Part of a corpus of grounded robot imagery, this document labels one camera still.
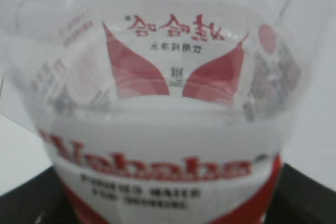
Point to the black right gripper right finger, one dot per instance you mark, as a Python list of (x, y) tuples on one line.
[(300, 199)]

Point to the clear Wahaha water bottle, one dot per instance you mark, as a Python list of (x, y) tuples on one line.
[(157, 111)]

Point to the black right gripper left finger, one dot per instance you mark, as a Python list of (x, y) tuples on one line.
[(39, 200)]

